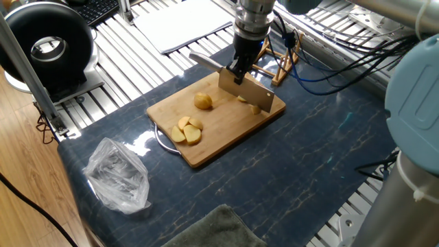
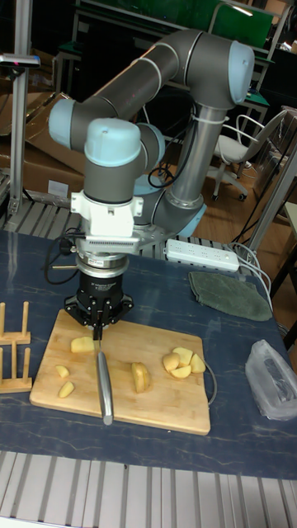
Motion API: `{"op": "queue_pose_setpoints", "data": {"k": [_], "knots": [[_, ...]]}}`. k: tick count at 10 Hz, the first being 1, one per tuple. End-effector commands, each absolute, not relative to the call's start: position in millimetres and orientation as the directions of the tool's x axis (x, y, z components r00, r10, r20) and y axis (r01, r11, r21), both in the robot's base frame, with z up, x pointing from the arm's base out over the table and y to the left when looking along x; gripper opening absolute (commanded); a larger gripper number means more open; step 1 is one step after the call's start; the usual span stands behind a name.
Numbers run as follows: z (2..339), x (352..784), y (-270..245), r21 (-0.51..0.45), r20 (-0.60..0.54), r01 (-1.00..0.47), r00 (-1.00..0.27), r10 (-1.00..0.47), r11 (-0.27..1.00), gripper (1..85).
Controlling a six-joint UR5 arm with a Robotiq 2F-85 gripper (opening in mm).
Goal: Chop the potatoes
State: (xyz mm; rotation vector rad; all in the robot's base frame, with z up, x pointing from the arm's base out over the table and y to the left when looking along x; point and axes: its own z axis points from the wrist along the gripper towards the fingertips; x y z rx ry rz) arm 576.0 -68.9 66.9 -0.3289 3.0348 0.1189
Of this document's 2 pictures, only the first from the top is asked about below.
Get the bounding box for black ring-shaped device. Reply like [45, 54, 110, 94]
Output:
[0, 1, 106, 106]

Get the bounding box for clear plastic bag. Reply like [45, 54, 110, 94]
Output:
[83, 137, 152, 215]

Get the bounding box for short aluminium post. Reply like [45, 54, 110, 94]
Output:
[118, 0, 135, 25]

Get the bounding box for wooden peg rack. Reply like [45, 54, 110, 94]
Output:
[252, 30, 305, 86]

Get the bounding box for potato half with skin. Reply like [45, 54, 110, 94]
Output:
[193, 92, 213, 110]

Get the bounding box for tangled black cable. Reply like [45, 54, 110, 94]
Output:
[35, 102, 58, 145]

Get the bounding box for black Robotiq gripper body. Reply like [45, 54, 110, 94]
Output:
[232, 33, 265, 63]

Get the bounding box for steel cleaver knife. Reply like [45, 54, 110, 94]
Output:
[189, 51, 276, 114]

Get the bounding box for dark blue marbled mat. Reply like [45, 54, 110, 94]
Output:
[57, 29, 397, 247]

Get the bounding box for hanging black cable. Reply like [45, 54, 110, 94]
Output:
[355, 150, 401, 181]

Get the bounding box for black gripper cable bundle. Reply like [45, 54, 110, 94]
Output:
[267, 10, 418, 96]

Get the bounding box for perforated aluminium plate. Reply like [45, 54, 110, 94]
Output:
[337, 214, 364, 247]

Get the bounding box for slanted aluminium post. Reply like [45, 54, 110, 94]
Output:
[0, 13, 69, 137]

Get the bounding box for grey-green towel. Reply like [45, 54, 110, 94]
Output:
[161, 204, 268, 247]

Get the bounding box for black floor cable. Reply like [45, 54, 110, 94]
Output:
[0, 171, 80, 247]

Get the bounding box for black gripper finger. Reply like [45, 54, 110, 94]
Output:
[243, 56, 257, 75]
[226, 58, 246, 86]

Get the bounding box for wooden cutting board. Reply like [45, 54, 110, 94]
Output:
[146, 62, 287, 169]

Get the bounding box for white paper pad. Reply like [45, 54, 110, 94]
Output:
[132, 0, 234, 55]

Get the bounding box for black keyboard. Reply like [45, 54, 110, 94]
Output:
[73, 0, 121, 27]

